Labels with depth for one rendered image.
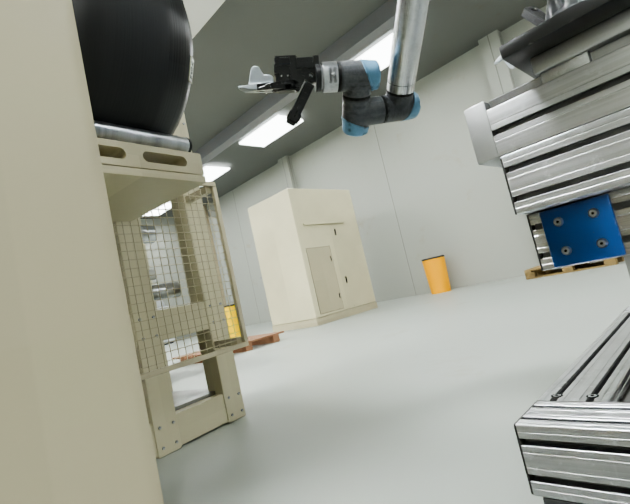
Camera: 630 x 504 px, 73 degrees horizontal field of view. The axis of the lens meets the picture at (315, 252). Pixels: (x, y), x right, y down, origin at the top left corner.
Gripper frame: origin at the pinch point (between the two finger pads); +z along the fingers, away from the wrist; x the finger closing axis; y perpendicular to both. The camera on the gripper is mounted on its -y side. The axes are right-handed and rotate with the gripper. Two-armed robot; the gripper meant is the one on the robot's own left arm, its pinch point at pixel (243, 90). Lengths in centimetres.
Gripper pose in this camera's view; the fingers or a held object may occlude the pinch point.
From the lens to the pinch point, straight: 119.4
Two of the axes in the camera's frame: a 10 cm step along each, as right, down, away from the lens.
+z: -9.9, 0.8, -0.7
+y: -0.6, -9.7, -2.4
